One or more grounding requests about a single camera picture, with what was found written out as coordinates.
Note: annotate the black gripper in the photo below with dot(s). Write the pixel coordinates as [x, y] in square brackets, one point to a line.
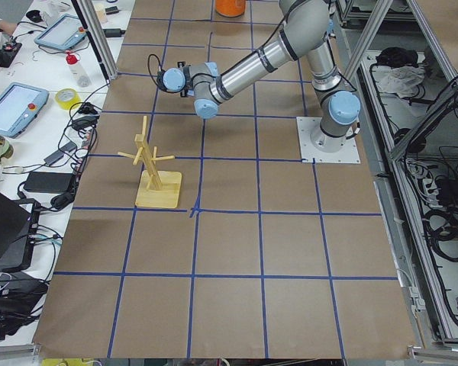
[183, 92]

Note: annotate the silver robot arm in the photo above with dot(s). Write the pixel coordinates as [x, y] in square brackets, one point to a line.
[302, 33]

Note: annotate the wooden cup rack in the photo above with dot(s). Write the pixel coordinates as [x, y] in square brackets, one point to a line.
[157, 188]

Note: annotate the orange cylindrical container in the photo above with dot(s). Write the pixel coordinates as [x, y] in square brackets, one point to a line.
[230, 8]

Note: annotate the white bottle red cap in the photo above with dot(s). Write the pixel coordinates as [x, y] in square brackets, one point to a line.
[79, 74]

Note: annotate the yellow tape roll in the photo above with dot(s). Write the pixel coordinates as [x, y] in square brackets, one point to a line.
[67, 98]

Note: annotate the blue teach pendant far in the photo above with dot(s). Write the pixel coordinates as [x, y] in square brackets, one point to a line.
[64, 34]

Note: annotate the blue teach pendant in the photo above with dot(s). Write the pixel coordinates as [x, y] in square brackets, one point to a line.
[64, 34]
[19, 106]

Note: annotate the black power adapter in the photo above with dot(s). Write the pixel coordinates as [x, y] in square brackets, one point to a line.
[48, 182]

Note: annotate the blue teach pendant near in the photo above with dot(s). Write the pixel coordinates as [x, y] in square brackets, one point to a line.
[19, 106]

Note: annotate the white crumpled cloth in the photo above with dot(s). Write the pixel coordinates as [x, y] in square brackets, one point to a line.
[403, 81]

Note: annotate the black laptop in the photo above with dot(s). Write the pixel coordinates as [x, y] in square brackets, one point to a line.
[18, 223]

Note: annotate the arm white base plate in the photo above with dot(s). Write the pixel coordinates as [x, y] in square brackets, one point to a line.
[316, 147]

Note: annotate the aluminium frame rack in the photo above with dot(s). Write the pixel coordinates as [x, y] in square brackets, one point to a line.
[415, 149]

